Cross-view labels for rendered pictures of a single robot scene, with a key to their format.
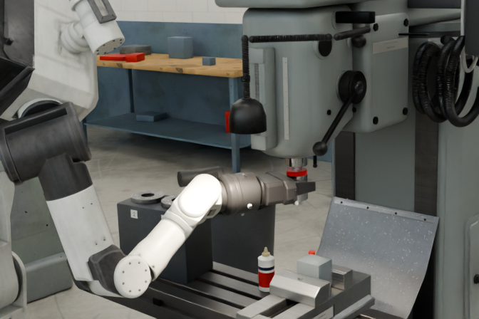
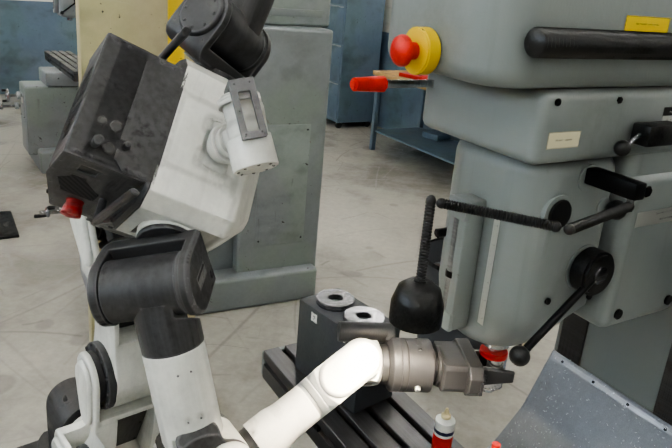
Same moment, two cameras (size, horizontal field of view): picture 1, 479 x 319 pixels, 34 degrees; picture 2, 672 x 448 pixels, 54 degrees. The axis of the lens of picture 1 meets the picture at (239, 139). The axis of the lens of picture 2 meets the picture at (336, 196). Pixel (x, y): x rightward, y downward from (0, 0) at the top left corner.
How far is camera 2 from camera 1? 66 cm
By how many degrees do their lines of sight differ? 17
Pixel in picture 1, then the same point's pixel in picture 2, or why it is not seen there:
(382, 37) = (655, 204)
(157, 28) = not seen: hidden behind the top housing
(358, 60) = (610, 231)
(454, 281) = not seen: outside the picture
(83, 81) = (222, 203)
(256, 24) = (471, 162)
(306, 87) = (520, 267)
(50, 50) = (186, 158)
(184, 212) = (323, 388)
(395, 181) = (636, 365)
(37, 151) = (129, 297)
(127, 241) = (304, 342)
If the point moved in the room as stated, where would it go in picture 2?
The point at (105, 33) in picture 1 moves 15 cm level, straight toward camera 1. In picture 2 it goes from (249, 154) to (214, 185)
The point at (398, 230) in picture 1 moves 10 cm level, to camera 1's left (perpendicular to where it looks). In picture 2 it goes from (626, 428) to (573, 415)
